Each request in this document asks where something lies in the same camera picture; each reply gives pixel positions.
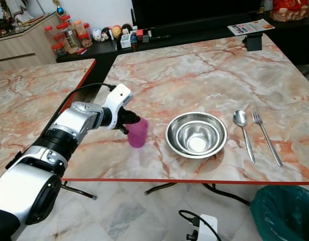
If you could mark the yellow round figurine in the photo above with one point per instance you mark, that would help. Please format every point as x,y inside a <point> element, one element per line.
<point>117,32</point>

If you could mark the white and blue box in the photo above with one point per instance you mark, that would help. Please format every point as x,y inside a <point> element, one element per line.
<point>126,42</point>

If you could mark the black round figurine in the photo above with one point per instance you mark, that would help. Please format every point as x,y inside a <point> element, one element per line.
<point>127,29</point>

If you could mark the marble folding table red edge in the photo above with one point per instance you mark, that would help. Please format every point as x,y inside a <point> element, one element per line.
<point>204,75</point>
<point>34,110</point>

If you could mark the white robed statue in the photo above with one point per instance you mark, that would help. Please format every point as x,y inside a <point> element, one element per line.
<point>16,11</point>

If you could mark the orange snack jar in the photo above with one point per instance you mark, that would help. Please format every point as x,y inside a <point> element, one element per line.
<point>79,27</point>

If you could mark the small jar red lid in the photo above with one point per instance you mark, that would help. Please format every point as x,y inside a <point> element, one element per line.
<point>59,50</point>

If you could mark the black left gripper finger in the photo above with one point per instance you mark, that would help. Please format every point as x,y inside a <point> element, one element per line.
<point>126,130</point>

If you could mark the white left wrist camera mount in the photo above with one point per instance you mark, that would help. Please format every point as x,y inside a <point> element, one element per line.
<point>121,95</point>

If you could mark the black television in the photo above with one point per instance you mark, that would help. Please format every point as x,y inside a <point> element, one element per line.
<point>197,11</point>

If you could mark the small red box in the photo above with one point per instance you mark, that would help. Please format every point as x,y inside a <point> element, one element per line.
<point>140,32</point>

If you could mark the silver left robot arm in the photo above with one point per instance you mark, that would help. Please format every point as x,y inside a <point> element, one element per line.
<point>24,191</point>

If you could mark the printed paper flyer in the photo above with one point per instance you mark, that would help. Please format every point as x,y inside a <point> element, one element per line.
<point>251,26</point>

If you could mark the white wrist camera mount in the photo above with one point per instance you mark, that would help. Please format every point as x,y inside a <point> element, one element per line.
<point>121,95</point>
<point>208,226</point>

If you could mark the red and gold ornament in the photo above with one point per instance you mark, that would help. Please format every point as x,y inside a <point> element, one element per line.
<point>290,9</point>

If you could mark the black television foot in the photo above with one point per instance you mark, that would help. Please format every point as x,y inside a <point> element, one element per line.
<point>254,42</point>

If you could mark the stainless steel spoon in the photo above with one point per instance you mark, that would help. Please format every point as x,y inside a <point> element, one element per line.
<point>240,118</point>

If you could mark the stainless steel fork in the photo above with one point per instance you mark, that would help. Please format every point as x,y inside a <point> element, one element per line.
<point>266,135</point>

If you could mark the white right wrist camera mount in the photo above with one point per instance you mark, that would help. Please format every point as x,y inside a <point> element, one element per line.
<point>208,226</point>

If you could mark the black television bench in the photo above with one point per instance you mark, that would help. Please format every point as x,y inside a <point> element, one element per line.
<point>295,37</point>

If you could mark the bin with green bag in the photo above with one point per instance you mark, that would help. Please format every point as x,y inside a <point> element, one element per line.
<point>285,213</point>

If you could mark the light wooden drawer cabinet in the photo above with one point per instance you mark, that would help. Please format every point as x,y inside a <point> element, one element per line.
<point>24,50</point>

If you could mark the black and white figurine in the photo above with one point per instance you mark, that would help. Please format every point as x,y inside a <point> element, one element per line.
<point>107,34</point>

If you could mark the stainless steel bowl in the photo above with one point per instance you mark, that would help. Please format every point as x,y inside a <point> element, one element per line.
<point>196,135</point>

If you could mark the white cat figurine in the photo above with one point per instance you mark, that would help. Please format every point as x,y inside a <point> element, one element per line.
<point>97,35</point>

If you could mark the hanging blue ball ornament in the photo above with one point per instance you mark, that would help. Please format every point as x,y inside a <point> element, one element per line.
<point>58,9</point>

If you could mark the purple plastic cup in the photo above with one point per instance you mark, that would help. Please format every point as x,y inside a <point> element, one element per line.
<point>138,135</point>

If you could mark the tall clear jar red lid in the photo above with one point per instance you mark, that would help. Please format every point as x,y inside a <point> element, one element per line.
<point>68,37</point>

